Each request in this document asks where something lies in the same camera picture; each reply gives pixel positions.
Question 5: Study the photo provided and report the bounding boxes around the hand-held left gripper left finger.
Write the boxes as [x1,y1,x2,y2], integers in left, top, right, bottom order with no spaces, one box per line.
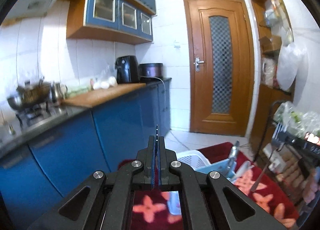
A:
[27,136,157,230]

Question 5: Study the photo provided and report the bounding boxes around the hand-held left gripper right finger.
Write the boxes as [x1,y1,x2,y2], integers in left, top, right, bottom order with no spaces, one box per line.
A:
[159,136,286,230]

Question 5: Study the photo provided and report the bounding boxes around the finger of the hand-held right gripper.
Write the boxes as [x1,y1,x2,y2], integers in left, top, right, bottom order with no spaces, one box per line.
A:
[274,131,301,149]

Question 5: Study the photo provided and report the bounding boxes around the metal fork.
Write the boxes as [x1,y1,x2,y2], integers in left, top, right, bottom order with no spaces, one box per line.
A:
[251,123,288,192]

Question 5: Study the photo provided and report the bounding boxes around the light blue utensil box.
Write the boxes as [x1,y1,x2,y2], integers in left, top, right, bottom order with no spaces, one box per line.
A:
[167,158,236,217]

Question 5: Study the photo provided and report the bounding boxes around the beige plastic spoon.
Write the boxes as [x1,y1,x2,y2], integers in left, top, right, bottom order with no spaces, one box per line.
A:
[233,160,252,181]

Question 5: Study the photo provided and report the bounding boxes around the long metal utensil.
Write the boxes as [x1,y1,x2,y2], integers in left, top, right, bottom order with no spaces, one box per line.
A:
[226,141,241,176]

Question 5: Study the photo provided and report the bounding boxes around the person's right hand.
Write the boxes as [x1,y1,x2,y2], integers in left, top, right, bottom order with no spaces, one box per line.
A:
[301,165,320,206]

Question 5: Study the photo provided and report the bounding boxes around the clear plastic bags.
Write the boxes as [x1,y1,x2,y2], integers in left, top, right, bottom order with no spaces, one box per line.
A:
[273,101,320,139]

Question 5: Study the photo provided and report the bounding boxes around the pile of eggs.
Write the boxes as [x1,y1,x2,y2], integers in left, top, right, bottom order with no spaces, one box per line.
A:
[275,154,303,197]

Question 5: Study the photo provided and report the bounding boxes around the white plastic basket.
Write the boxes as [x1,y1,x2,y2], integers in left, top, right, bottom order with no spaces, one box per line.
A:
[176,150,212,171]

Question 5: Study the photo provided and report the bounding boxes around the red floral blanket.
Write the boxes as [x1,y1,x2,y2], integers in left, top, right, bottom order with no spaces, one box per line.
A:
[119,141,301,230]

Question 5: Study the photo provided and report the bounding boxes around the blue base cabinets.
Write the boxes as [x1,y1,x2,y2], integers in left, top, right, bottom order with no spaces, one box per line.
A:
[0,78,173,222]

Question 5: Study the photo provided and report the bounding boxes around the white hanging plastic bag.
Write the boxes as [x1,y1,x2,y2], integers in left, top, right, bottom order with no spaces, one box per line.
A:
[277,42,307,91]

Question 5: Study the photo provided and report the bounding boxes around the wooden door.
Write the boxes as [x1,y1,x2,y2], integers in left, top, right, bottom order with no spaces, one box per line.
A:
[183,0,256,137]

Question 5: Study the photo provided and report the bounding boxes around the wooden cutting board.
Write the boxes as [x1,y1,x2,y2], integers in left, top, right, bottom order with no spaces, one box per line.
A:
[61,82,147,108]

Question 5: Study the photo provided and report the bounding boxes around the dark rice cooker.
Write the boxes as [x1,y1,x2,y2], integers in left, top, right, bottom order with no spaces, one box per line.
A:
[138,62,164,83]

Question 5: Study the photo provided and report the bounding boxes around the bag of white buns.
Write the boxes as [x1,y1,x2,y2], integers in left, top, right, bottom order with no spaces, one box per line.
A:
[92,70,118,91]

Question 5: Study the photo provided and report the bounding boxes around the wooden shelf cabinet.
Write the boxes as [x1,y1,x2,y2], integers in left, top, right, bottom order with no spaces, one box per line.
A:
[251,0,296,151]

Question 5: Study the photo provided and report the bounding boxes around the black air fryer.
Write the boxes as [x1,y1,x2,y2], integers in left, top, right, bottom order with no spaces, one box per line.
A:
[115,56,141,85]

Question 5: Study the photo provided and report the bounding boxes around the metal kettle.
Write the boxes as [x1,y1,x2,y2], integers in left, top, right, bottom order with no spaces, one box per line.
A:
[51,81,68,105]

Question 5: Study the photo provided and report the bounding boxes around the gas stove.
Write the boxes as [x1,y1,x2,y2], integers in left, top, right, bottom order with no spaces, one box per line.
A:
[14,105,68,129]

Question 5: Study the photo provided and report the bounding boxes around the black wok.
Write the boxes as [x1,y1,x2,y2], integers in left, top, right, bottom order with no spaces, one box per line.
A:
[16,81,52,107]

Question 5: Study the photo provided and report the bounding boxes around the steel pot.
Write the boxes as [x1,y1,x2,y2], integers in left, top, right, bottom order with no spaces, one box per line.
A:
[7,95,23,111]

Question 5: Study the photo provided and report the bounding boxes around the black wire rack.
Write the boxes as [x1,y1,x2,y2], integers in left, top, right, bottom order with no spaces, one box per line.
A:
[254,100,320,210]

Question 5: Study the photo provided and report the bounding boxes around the white power cable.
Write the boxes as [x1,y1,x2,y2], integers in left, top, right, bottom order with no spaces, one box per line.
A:
[153,77,190,152]

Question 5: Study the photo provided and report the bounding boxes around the metal door handle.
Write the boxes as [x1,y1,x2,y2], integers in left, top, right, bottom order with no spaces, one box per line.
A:
[194,57,205,72]

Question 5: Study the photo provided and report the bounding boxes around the glass-door wall cabinet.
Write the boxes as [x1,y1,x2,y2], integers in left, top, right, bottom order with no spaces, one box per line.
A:
[66,0,155,45]

